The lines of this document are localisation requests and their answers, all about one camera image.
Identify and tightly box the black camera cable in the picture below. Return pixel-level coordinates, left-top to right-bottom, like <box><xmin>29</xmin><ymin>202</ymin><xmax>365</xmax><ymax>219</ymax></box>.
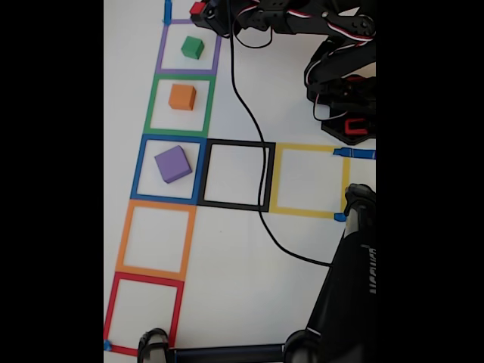
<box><xmin>228</xmin><ymin>22</ymin><xmax>334</xmax><ymax>268</ymax></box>

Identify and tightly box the green square frame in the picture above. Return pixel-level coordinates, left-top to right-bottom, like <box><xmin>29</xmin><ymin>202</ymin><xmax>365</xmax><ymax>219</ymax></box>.
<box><xmin>143</xmin><ymin>73</ymin><xmax>216</xmax><ymax>138</ymax></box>

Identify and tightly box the black square frame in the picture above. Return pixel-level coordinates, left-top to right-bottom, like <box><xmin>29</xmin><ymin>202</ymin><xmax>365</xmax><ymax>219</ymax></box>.
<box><xmin>196</xmin><ymin>138</ymin><xmax>276</xmax><ymax>213</ymax></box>

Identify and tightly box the green square block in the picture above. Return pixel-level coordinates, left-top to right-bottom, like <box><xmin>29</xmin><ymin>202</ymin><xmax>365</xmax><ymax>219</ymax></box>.
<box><xmin>180</xmin><ymin>36</ymin><xmax>206</xmax><ymax>60</ymax></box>

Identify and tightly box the large purple square block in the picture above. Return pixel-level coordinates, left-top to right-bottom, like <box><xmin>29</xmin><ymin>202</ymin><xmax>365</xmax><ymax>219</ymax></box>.
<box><xmin>154</xmin><ymin>145</ymin><xmax>193</xmax><ymax>185</ymax></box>

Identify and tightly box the red square frame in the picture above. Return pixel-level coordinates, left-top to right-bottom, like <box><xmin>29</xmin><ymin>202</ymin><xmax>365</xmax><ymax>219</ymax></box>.
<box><xmin>104</xmin><ymin>271</ymin><xmax>185</xmax><ymax>357</ymax></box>

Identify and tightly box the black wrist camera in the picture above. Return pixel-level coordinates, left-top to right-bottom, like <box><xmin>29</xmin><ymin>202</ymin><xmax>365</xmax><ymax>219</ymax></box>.
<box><xmin>202</xmin><ymin>0</ymin><xmax>232</xmax><ymax>39</ymax></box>

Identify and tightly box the blue square frame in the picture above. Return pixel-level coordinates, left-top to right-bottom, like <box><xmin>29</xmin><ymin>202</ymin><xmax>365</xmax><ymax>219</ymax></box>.
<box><xmin>130</xmin><ymin>134</ymin><xmax>208</xmax><ymax>206</ymax></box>

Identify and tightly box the orange square frame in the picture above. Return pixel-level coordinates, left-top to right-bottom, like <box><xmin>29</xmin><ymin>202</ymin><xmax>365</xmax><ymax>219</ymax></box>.
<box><xmin>116</xmin><ymin>199</ymin><xmax>198</xmax><ymax>281</ymax></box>

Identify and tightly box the purple square frame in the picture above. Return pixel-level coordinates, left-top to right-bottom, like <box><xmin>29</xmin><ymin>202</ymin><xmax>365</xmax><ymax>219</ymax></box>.
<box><xmin>154</xmin><ymin>18</ymin><xmax>224</xmax><ymax>76</ymax></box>

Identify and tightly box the orange square block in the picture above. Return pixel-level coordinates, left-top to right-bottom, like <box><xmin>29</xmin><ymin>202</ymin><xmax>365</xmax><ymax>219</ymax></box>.
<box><xmin>168</xmin><ymin>83</ymin><xmax>197</xmax><ymax>110</ymax></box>

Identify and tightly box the black tripod stand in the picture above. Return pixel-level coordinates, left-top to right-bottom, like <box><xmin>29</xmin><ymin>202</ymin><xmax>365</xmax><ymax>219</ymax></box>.
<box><xmin>137</xmin><ymin>183</ymin><xmax>377</xmax><ymax>363</ymax></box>

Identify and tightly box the yellow square frame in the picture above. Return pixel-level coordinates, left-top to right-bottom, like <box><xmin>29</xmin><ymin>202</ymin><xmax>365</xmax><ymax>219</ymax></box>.
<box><xmin>268</xmin><ymin>142</ymin><xmax>351</xmax><ymax>220</ymax></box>

